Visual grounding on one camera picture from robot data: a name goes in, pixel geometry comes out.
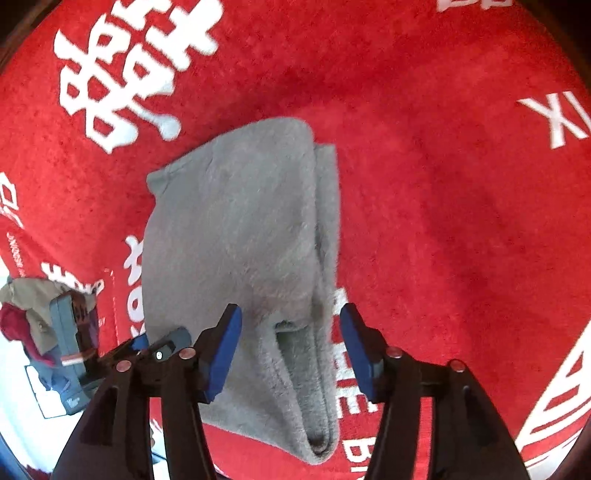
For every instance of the grey small garment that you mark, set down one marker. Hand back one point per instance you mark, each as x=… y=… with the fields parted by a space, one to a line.
x=240 y=240

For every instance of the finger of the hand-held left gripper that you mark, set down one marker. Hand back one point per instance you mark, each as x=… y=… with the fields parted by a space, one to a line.
x=152 y=346

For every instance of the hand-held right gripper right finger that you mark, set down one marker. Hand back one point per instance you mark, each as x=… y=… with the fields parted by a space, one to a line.
x=359 y=355

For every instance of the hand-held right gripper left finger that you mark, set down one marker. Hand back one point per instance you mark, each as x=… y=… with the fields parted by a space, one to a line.
x=221 y=355

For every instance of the red printed blanket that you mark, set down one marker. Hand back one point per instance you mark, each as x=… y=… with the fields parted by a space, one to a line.
x=438 y=194

